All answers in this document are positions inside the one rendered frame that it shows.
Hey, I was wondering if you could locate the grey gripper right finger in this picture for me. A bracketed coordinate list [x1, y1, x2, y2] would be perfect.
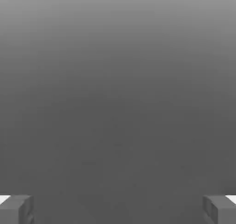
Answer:
[202, 194, 236, 224]

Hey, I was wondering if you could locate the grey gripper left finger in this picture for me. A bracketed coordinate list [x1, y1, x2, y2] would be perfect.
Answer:
[0, 194, 35, 224]

